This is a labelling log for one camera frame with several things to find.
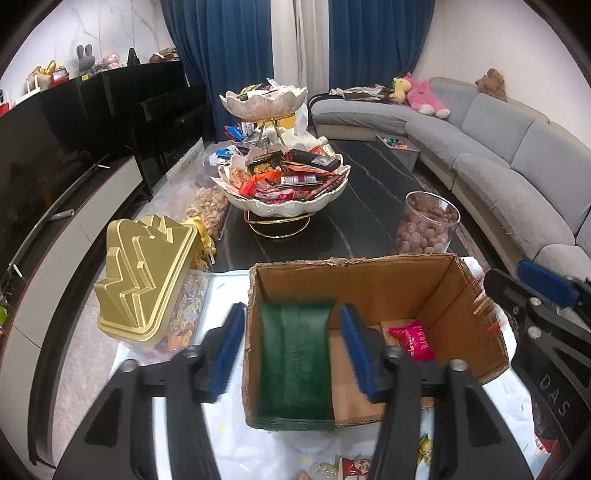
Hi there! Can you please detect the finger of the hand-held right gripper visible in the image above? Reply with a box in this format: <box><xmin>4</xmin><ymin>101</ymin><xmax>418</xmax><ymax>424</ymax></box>
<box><xmin>517</xmin><ymin>260</ymin><xmax>591</xmax><ymax>319</ymax></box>
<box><xmin>484</xmin><ymin>268</ymin><xmax>591</xmax><ymax>358</ymax></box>

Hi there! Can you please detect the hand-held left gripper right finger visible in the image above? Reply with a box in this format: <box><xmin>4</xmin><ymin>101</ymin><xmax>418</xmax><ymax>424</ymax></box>
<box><xmin>338</xmin><ymin>304</ymin><xmax>527</xmax><ymax>480</ymax></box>

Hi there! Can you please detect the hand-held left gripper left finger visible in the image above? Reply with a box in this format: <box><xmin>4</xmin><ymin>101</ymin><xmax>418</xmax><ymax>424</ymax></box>
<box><xmin>81</xmin><ymin>302</ymin><xmax>247</xmax><ymax>480</ymax></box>

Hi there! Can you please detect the pink snack packet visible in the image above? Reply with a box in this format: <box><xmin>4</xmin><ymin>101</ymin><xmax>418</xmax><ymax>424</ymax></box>
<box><xmin>388</xmin><ymin>322</ymin><xmax>437</xmax><ymax>363</ymax></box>

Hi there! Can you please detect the dark green snack packet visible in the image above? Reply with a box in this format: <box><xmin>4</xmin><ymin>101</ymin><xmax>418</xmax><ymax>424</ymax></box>
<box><xmin>256</xmin><ymin>300</ymin><xmax>338</xmax><ymax>432</ymax></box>

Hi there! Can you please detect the brown cardboard box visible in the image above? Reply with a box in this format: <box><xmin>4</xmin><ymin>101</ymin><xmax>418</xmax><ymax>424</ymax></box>
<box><xmin>242</xmin><ymin>254</ymin><xmax>511</xmax><ymax>432</ymax></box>

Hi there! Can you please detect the red white snack packet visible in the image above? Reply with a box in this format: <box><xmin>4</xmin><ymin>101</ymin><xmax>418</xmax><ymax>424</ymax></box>
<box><xmin>335</xmin><ymin>456</ymin><xmax>372</xmax><ymax>480</ymax></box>

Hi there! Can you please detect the pile of assorted wrapped snacks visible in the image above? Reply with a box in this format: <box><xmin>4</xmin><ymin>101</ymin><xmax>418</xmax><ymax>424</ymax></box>
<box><xmin>224</xmin><ymin>147</ymin><xmax>345</xmax><ymax>204</ymax></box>
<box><xmin>235</xmin><ymin>80</ymin><xmax>296</xmax><ymax>100</ymax></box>

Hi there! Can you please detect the clear jar of nuts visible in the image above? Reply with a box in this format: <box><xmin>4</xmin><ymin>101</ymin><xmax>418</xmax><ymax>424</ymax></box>
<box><xmin>392</xmin><ymin>191</ymin><xmax>461</xmax><ymax>256</ymax></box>

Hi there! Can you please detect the yellow toy figure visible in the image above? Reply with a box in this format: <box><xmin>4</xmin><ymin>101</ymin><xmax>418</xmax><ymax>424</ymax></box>
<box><xmin>182</xmin><ymin>216</ymin><xmax>218</xmax><ymax>269</ymax></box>

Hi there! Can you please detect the light blue patterned cloth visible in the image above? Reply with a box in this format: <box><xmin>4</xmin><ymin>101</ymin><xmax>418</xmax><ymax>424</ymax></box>
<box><xmin>111</xmin><ymin>258</ymin><xmax>546</xmax><ymax>480</ymax></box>

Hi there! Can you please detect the gold lid candy container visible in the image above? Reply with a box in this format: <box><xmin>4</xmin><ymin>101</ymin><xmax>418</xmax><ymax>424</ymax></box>
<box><xmin>93</xmin><ymin>215</ymin><xmax>218</xmax><ymax>365</ymax></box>

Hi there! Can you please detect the grey sofa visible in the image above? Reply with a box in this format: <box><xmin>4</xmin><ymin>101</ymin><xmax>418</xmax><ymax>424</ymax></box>
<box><xmin>308</xmin><ymin>76</ymin><xmax>591</xmax><ymax>296</ymax></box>

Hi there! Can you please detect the clear bag of nuts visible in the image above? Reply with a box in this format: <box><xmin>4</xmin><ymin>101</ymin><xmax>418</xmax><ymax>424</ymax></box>
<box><xmin>185</xmin><ymin>182</ymin><xmax>232</xmax><ymax>241</ymax></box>

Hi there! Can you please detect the white two-tier snack stand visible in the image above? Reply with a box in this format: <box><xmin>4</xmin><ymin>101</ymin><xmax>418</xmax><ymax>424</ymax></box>
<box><xmin>217</xmin><ymin>83</ymin><xmax>352</xmax><ymax>241</ymax></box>

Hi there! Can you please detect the grey storage box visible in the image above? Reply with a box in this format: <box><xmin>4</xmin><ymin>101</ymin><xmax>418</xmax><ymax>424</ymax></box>
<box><xmin>375</xmin><ymin>134</ymin><xmax>422</xmax><ymax>171</ymax></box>

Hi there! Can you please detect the grey black television cabinet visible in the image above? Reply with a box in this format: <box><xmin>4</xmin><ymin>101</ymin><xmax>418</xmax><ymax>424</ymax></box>
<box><xmin>0</xmin><ymin>152</ymin><xmax>144</xmax><ymax>467</ymax></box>

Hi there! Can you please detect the brown plush bear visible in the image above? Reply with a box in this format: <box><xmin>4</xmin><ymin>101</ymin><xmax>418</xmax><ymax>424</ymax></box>
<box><xmin>475</xmin><ymin>68</ymin><xmax>508</xmax><ymax>102</ymax></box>

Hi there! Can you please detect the pink plush toy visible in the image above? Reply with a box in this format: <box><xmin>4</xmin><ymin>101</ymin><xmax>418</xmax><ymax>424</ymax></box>
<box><xmin>405</xmin><ymin>76</ymin><xmax>452</xmax><ymax>118</ymax></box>

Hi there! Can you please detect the bunch of colourful sachets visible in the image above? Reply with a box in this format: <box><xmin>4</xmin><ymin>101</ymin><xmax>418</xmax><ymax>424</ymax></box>
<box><xmin>224</xmin><ymin>122</ymin><xmax>259</xmax><ymax>148</ymax></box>

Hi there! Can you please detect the yellow plush toy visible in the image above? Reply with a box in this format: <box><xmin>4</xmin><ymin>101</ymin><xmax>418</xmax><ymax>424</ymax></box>
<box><xmin>390</xmin><ymin>76</ymin><xmax>413</xmax><ymax>104</ymax></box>

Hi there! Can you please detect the white yellow plastic bag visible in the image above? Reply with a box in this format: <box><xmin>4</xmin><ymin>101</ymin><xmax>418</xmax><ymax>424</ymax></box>
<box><xmin>259</xmin><ymin>104</ymin><xmax>310</xmax><ymax>134</ymax></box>

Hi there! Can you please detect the black piano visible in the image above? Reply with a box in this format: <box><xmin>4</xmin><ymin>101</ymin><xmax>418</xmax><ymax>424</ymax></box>
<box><xmin>78</xmin><ymin>60</ymin><xmax>220</xmax><ymax>199</ymax></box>

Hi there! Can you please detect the brown white cloth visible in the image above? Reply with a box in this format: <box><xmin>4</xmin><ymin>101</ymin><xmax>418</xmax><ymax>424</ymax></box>
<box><xmin>329</xmin><ymin>84</ymin><xmax>393</xmax><ymax>101</ymax></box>

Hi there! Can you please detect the blue curtain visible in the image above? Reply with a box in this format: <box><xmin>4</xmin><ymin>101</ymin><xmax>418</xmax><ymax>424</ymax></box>
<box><xmin>328</xmin><ymin>0</ymin><xmax>437</xmax><ymax>90</ymax></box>
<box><xmin>159</xmin><ymin>0</ymin><xmax>274</xmax><ymax>144</ymax></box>

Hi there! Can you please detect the white sheer curtain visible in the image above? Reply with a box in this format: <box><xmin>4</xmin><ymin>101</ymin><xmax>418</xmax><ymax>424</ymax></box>
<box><xmin>270</xmin><ymin>0</ymin><xmax>331</xmax><ymax>93</ymax></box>

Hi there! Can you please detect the grey rabbit plush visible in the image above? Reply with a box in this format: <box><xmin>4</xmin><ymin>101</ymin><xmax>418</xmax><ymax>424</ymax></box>
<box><xmin>74</xmin><ymin>44</ymin><xmax>95</xmax><ymax>75</ymax></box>

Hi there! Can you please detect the beige handbag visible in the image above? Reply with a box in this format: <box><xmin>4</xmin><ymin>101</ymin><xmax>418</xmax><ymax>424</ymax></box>
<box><xmin>25</xmin><ymin>65</ymin><xmax>51</xmax><ymax>90</ymax></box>

